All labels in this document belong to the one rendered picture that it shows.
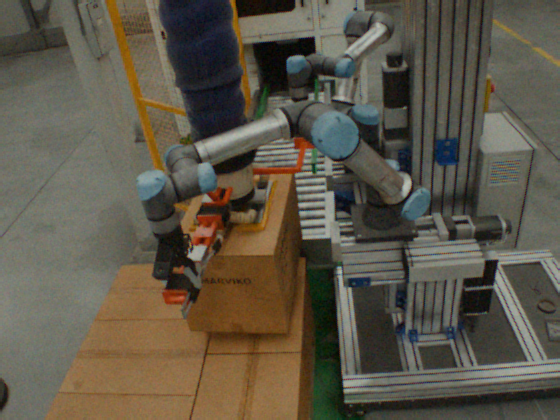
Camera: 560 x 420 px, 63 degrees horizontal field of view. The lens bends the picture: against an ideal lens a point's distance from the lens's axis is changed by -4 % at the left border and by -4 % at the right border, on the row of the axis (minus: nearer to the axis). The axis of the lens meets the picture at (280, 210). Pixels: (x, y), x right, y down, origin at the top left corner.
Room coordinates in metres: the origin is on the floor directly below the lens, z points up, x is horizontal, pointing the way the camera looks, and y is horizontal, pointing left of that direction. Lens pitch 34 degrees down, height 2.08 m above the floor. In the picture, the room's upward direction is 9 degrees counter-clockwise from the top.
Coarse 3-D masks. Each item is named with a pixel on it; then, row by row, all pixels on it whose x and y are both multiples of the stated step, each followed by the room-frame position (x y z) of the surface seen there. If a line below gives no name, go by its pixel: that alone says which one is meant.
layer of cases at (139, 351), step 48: (144, 288) 1.79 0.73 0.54; (96, 336) 1.50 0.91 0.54; (144, 336) 1.46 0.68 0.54; (192, 336) 1.42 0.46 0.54; (240, 336) 1.38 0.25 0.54; (288, 336) 1.34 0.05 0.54; (96, 384) 1.23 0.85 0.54; (144, 384) 1.20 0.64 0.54; (192, 384) 1.17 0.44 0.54; (240, 384) 1.14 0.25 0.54; (288, 384) 1.11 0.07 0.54
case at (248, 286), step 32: (288, 192) 1.63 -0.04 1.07; (288, 224) 1.54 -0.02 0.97; (224, 256) 1.28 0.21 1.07; (256, 256) 1.26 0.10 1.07; (288, 256) 1.46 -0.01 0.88; (224, 288) 1.29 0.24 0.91; (256, 288) 1.26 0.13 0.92; (288, 288) 1.38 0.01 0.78; (192, 320) 1.33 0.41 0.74; (224, 320) 1.30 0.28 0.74; (256, 320) 1.27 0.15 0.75; (288, 320) 1.30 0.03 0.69
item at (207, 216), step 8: (200, 208) 1.36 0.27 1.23; (208, 208) 1.37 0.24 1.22; (216, 208) 1.36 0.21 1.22; (224, 208) 1.34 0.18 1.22; (200, 216) 1.31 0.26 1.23; (208, 216) 1.30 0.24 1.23; (216, 216) 1.30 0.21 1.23; (224, 216) 1.30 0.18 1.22; (208, 224) 1.30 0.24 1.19; (224, 224) 1.30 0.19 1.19
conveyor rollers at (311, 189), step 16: (288, 96) 4.12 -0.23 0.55; (320, 96) 3.99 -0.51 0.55; (256, 112) 3.88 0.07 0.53; (272, 112) 3.79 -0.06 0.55; (272, 144) 3.20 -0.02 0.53; (288, 144) 3.13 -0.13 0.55; (256, 160) 2.98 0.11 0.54; (272, 160) 2.96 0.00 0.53; (288, 160) 2.94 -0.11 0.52; (304, 160) 2.85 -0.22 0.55; (320, 160) 2.82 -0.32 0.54; (304, 176) 2.66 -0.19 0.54; (320, 176) 2.64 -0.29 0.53; (304, 192) 2.47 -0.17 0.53; (320, 192) 2.46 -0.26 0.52; (304, 208) 2.30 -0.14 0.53; (320, 208) 2.28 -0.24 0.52; (304, 224) 2.12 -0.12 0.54; (320, 224) 2.11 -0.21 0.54
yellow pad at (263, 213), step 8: (256, 184) 1.69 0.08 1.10; (264, 184) 1.68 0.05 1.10; (272, 184) 1.68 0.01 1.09; (272, 192) 1.62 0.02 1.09; (264, 200) 1.55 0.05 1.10; (248, 208) 1.52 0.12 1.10; (256, 208) 1.48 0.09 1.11; (264, 208) 1.50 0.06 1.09; (264, 216) 1.45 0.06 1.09; (240, 224) 1.43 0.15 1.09; (248, 224) 1.42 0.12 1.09; (256, 224) 1.41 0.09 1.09; (264, 224) 1.41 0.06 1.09
